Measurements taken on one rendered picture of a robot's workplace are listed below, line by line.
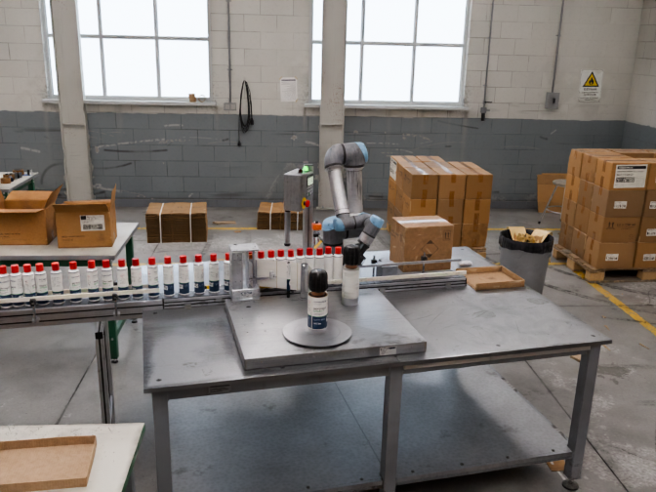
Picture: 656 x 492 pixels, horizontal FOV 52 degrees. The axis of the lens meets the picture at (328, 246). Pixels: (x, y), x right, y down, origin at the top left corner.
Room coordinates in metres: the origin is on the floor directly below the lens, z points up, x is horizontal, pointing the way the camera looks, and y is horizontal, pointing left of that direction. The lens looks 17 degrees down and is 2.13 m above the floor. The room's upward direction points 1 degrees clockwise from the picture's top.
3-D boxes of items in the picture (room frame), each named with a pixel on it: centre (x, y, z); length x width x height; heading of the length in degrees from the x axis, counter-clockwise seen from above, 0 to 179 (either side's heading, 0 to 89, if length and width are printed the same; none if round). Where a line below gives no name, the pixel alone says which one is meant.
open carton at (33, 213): (4.36, 2.03, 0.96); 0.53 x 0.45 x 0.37; 7
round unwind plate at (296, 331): (2.73, 0.04, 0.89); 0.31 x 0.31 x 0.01
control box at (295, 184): (3.41, 0.16, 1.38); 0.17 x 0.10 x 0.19; 161
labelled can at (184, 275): (3.17, 0.72, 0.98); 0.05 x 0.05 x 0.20
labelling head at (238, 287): (3.16, 0.42, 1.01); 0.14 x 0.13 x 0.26; 106
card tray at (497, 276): (3.63, -0.93, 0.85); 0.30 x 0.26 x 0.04; 106
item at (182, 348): (3.30, -0.12, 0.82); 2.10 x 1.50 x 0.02; 106
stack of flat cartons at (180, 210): (7.17, 1.67, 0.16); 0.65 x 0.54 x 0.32; 99
